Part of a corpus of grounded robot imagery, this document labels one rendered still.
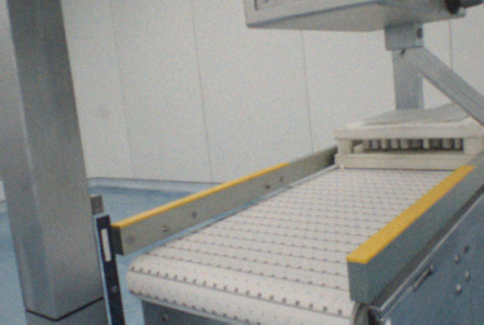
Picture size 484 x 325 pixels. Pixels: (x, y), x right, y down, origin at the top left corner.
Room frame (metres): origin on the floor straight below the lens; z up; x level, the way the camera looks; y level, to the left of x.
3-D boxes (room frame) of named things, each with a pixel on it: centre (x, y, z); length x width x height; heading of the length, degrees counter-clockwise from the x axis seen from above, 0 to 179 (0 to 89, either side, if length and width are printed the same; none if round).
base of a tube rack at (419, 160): (0.90, -0.33, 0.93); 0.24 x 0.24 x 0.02; 53
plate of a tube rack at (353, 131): (0.90, -0.33, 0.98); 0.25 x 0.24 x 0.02; 53
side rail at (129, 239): (1.03, -0.26, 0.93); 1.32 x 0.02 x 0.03; 142
